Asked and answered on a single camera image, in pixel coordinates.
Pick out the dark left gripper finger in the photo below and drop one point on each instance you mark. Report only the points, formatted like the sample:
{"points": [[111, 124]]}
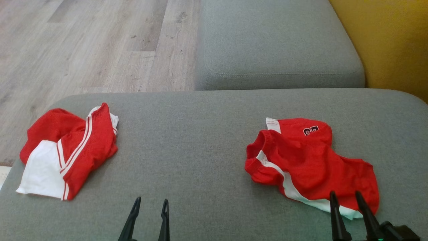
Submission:
{"points": [[164, 224], [131, 221]]}

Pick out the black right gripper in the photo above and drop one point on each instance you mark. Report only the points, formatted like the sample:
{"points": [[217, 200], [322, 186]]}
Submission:
{"points": [[399, 232]]}

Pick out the red shorts with number print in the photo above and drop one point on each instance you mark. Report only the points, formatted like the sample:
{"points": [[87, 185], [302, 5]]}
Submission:
{"points": [[311, 160]]}

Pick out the red white striped shorts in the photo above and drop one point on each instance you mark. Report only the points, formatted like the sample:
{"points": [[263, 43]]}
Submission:
{"points": [[83, 147]]}

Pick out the large grey sofa seat cushion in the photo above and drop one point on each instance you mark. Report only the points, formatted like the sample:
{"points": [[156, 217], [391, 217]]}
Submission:
{"points": [[200, 134]]}

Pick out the white rug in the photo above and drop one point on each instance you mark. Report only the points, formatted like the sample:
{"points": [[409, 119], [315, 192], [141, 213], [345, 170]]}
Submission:
{"points": [[4, 177]]}

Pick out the wide yellow sofa back cushion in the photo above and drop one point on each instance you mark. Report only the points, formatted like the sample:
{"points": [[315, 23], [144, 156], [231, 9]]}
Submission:
{"points": [[394, 43]]}

